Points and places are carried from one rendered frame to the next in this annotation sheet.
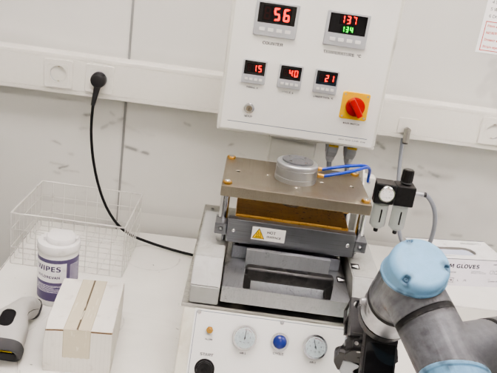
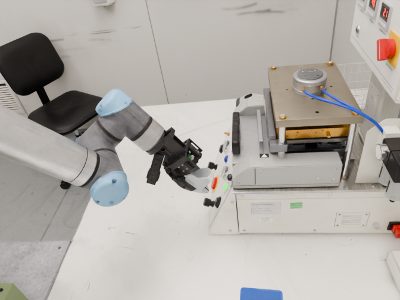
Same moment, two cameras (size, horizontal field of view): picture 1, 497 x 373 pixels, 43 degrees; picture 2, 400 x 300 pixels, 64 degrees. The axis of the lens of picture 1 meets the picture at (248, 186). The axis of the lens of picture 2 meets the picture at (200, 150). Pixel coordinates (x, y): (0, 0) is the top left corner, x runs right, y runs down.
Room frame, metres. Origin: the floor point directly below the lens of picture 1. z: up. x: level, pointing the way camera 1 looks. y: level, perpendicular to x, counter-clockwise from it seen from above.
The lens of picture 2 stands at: (1.02, -0.82, 1.51)
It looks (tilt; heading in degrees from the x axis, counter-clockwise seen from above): 38 degrees down; 103
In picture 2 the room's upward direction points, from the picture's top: 9 degrees counter-clockwise
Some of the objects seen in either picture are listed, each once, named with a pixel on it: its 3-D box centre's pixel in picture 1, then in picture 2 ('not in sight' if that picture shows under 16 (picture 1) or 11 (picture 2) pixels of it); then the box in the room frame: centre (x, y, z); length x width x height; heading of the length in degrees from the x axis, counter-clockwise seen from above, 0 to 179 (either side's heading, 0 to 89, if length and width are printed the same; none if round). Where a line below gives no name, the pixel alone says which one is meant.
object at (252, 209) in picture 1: (295, 200); (307, 105); (1.15, -0.09, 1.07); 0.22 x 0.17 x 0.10; 91
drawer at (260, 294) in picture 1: (284, 255); (286, 134); (1.10, -0.09, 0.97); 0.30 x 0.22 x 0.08; 1
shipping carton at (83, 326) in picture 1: (85, 323); not in sight; (1.05, 0.27, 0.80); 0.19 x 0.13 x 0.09; 4
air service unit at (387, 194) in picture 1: (390, 201); (393, 165); (1.28, -0.30, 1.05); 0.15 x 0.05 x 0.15; 91
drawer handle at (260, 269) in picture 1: (288, 281); (236, 131); (0.96, -0.09, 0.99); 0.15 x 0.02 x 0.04; 91
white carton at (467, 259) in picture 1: (451, 261); not in sight; (1.51, -0.54, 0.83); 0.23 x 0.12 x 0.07; 103
